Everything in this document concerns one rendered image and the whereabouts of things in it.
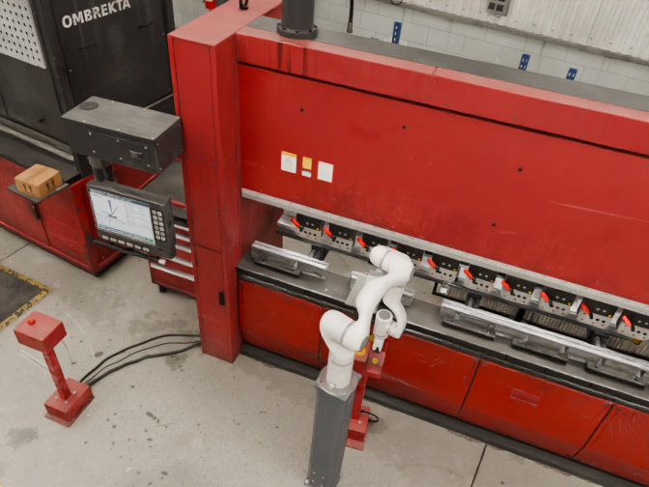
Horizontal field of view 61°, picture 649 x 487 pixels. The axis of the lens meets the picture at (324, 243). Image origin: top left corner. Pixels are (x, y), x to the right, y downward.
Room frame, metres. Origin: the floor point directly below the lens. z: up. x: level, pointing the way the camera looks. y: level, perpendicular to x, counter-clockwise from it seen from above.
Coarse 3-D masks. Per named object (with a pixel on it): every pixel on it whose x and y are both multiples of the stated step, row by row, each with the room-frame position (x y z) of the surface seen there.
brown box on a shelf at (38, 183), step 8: (32, 168) 3.03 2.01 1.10; (40, 168) 3.04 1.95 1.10; (48, 168) 3.04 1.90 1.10; (16, 176) 2.93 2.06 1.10; (24, 176) 2.93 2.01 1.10; (32, 176) 2.94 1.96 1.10; (40, 176) 2.95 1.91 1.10; (48, 176) 2.96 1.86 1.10; (56, 176) 3.00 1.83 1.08; (16, 184) 2.91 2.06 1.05; (24, 184) 2.88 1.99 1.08; (32, 184) 2.87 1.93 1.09; (40, 184) 2.87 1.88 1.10; (48, 184) 2.93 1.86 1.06; (56, 184) 2.98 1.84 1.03; (64, 184) 3.04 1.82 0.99; (16, 192) 2.89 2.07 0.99; (24, 192) 2.89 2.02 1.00; (32, 192) 2.87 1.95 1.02; (40, 192) 2.85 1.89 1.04; (48, 192) 2.91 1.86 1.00; (56, 192) 2.94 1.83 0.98; (32, 200) 2.82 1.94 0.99; (40, 200) 2.83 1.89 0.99
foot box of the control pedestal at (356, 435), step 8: (368, 408) 2.08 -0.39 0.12; (368, 416) 2.02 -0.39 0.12; (352, 424) 1.95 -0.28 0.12; (360, 424) 1.96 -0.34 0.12; (368, 424) 2.03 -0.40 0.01; (352, 432) 1.92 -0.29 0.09; (360, 432) 1.90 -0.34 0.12; (352, 440) 1.91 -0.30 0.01; (360, 440) 1.90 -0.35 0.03; (360, 448) 1.85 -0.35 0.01
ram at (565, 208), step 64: (256, 128) 2.58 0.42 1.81; (320, 128) 2.48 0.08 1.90; (384, 128) 2.38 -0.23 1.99; (448, 128) 2.29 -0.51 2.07; (512, 128) 2.22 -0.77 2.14; (320, 192) 2.47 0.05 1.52; (384, 192) 2.37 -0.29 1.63; (448, 192) 2.27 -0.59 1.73; (512, 192) 2.19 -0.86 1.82; (576, 192) 2.11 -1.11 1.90; (640, 192) 2.04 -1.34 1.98; (448, 256) 2.25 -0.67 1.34; (512, 256) 2.16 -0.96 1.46; (576, 256) 2.07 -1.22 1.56; (640, 256) 2.00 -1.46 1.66
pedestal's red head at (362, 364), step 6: (366, 348) 2.03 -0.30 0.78; (354, 354) 1.98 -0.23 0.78; (366, 354) 1.99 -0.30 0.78; (372, 354) 2.03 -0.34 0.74; (378, 354) 2.03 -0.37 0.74; (384, 354) 1.98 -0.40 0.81; (354, 360) 1.95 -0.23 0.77; (360, 360) 1.94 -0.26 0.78; (366, 360) 1.96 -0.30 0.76; (354, 366) 1.95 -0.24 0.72; (360, 366) 1.94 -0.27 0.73; (366, 366) 1.96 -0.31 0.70; (372, 366) 1.97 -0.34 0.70; (378, 366) 1.97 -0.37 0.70; (360, 372) 1.94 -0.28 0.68; (366, 372) 1.93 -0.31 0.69; (372, 372) 1.93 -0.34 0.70; (378, 372) 1.93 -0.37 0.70; (378, 378) 1.92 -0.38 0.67
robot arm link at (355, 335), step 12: (384, 264) 1.90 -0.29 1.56; (396, 264) 1.88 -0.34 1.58; (408, 264) 1.88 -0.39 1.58; (384, 276) 1.83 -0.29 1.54; (396, 276) 1.82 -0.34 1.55; (408, 276) 1.84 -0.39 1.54; (372, 288) 1.78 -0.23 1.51; (384, 288) 1.79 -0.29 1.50; (360, 300) 1.73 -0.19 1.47; (372, 300) 1.74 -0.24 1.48; (360, 312) 1.68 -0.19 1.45; (372, 312) 1.71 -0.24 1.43; (360, 324) 1.62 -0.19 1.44; (348, 336) 1.57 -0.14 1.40; (360, 336) 1.57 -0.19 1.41; (348, 348) 1.56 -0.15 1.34; (360, 348) 1.55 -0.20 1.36
